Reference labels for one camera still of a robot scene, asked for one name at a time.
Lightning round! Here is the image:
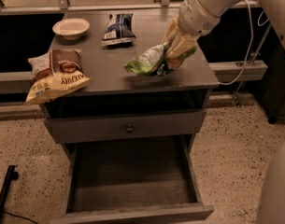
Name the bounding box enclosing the blue and white chip bag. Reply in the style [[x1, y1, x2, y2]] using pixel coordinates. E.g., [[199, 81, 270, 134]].
[[101, 13, 135, 46]]

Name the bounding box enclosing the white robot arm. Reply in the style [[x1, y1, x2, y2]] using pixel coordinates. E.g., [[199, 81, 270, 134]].
[[163, 0, 285, 224]]

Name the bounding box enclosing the white ceramic bowl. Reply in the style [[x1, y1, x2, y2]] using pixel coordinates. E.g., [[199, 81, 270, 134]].
[[52, 18, 90, 40]]

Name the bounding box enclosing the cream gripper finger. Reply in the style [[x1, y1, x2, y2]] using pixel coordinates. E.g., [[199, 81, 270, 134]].
[[164, 32, 199, 58], [162, 16, 181, 49]]

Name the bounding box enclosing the open grey lower drawer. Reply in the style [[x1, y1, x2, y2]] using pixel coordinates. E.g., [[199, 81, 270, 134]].
[[50, 136, 214, 224]]

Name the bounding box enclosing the closed grey upper drawer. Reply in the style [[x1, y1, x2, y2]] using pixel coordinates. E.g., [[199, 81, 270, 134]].
[[45, 109, 206, 144]]

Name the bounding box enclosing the metal railing frame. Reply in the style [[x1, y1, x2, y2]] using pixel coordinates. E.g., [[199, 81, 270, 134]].
[[0, 0, 262, 17]]

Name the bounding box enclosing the black stand leg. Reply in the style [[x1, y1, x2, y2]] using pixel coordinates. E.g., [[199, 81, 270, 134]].
[[0, 165, 19, 220]]

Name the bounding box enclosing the brown and cream snack bag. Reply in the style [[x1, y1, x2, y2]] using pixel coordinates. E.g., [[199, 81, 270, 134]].
[[25, 49, 92, 105]]

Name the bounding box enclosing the green rice chip bag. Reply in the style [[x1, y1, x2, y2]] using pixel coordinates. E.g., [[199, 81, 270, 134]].
[[124, 42, 196, 77]]

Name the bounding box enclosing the black floor cable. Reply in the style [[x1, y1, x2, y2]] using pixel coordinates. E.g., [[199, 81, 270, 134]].
[[0, 207, 39, 224]]

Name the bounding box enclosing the white cable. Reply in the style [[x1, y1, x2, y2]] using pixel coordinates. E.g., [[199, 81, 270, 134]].
[[217, 0, 271, 86]]

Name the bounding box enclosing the grey wooden drawer cabinet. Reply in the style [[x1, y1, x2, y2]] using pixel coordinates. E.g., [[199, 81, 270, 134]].
[[38, 8, 220, 224]]

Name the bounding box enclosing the round metal drawer knob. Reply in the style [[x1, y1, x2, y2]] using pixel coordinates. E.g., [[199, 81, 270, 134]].
[[126, 125, 134, 133]]

